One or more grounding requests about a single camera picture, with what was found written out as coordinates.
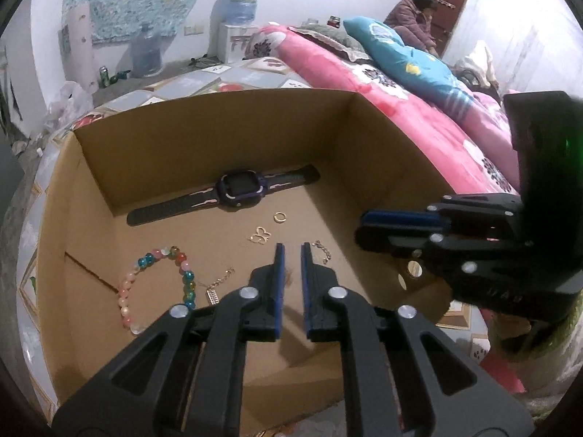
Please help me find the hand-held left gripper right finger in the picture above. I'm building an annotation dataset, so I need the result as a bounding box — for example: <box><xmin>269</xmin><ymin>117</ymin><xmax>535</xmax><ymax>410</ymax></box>
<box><xmin>301</xmin><ymin>241</ymin><xmax>535</xmax><ymax>437</ymax></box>

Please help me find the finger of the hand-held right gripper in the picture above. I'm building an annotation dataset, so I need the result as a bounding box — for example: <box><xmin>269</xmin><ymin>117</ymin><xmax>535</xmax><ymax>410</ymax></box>
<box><xmin>361</xmin><ymin>193</ymin><xmax>527</xmax><ymax>231</ymax></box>
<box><xmin>354</xmin><ymin>227</ymin><xmax>486</xmax><ymax>285</ymax></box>

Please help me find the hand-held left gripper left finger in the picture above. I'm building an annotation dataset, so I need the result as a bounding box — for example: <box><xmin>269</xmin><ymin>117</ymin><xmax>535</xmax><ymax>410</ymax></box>
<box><xmin>51</xmin><ymin>243</ymin><xmax>287</xmax><ymax>437</ymax></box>

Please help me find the thin gold chain bracelet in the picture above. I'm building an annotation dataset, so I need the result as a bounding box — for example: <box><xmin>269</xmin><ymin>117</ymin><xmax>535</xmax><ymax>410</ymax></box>
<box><xmin>310</xmin><ymin>239</ymin><xmax>332</xmax><ymax>265</ymax></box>

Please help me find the gold chain with tag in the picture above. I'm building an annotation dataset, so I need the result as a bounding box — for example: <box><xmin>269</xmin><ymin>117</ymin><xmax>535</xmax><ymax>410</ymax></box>
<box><xmin>205</xmin><ymin>267</ymin><xmax>236</xmax><ymax>307</ymax></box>

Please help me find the dark purple smartwatch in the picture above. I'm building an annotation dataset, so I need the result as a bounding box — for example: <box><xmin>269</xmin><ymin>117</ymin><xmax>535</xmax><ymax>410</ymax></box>
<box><xmin>126</xmin><ymin>164</ymin><xmax>322</xmax><ymax>227</ymax></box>

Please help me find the multicolour glass bead bracelet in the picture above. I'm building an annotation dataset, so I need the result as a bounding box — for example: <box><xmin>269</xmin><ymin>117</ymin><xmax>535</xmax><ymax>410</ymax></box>
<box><xmin>117</xmin><ymin>244</ymin><xmax>198</xmax><ymax>336</ymax></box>

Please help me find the brown cardboard box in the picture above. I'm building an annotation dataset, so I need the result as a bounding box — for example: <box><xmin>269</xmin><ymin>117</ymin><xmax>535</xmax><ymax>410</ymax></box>
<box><xmin>34</xmin><ymin>88</ymin><xmax>475</xmax><ymax>434</ymax></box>

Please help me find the person's right forearm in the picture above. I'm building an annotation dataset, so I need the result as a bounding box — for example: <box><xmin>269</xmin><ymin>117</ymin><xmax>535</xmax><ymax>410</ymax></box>
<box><xmin>512</xmin><ymin>312</ymin><xmax>583</xmax><ymax>403</ymax></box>

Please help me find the pink floral blanket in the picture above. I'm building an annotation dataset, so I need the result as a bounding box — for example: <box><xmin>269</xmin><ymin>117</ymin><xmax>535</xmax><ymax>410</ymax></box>
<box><xmin>250</xmin><ymin>22</ymin><xmax>525</xmax><ymax>202</ymax></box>

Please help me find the blue printed pillow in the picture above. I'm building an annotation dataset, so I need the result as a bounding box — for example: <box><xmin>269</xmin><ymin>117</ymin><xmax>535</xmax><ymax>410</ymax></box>
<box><xmin>341</xmin><ymin>16</ymin><xmax>477</xmax><ymax>122</ymax></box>

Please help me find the grey floral pillow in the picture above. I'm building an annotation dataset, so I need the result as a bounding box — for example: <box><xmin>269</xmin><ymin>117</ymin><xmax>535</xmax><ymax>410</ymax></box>
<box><xmin>290</xmin><ymin>24</ymin><xmax>373</xmax><ymax>63</ymax></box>

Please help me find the brown wooden door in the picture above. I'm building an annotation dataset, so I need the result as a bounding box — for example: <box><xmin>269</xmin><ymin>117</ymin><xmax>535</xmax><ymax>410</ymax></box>
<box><xmin>409</xmin><ymin>0</ymin><xmax>475</xmax><ymax>56</ymax></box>

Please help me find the white water dispenser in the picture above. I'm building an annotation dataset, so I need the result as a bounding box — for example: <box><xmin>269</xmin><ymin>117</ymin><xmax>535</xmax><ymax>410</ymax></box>
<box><xmin>217</xmin><ymin>22</ymin><xmax>257</xmax><ymax>63</ymax></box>

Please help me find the large clear water bottle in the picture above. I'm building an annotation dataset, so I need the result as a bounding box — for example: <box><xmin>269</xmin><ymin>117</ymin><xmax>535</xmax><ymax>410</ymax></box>
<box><xmin>130</xmin><ymin>24</ymin><xmax>165</xmax><ymax>79</ymax></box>

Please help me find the white plastic bag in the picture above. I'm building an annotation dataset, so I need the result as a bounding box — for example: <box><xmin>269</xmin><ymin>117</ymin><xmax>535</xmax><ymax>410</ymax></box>
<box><xmin>44</xmin><ymin>79</ymin><xmax>95</xmax><ymax>125</ymax></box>

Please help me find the white cylindrical floor appliance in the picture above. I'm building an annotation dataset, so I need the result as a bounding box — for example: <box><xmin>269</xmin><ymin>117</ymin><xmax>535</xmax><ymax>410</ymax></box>
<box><xmin>60</xmin><ymin>4</ymin><xmax>95</xmax><ymax>97</ymax></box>

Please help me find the teal patterned wall cloth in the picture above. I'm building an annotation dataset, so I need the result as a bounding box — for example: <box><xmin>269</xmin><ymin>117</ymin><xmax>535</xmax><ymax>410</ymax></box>
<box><xmin>60</xmin><ymin>0</ymin><xmax>222</xmax><ymax>47</ymax></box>

